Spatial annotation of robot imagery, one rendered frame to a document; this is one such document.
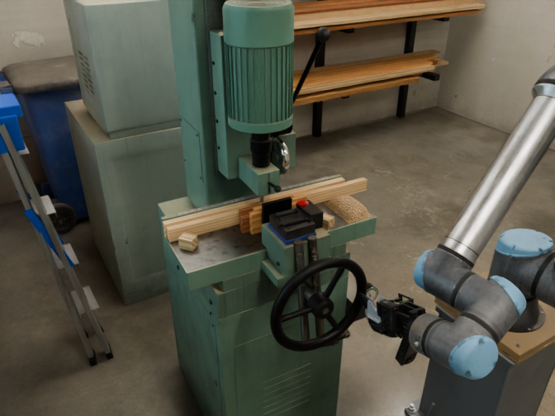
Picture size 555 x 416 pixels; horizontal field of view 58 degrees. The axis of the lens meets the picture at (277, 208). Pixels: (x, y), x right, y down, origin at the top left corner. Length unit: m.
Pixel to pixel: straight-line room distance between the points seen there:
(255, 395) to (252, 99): 0.95
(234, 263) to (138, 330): 1.24
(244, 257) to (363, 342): 1.18
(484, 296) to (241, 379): 0.82
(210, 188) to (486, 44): 3.85
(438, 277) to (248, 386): 0.77
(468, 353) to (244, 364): 0.76
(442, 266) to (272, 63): 0.62
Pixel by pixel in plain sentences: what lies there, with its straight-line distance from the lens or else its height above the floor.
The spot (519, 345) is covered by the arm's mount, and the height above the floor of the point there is 0.59.
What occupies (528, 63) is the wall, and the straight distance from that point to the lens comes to 4.85.
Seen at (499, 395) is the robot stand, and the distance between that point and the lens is 1.80.
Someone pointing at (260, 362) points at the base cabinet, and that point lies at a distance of 1.63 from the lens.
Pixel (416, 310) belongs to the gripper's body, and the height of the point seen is 0.92.
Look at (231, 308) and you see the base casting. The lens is 1.43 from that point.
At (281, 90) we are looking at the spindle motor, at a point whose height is 1.31.
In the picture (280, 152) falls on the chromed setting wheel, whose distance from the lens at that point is 1.57.
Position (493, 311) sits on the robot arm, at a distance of 1.12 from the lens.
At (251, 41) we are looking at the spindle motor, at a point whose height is 1.43.
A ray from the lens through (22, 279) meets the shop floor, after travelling 3.05.
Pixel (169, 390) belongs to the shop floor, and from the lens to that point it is 2.24.
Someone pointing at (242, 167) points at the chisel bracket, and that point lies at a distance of 1.48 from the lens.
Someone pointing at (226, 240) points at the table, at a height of 0.90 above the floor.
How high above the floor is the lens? 1.68
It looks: 30 degrees down
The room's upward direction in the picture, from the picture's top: straight up
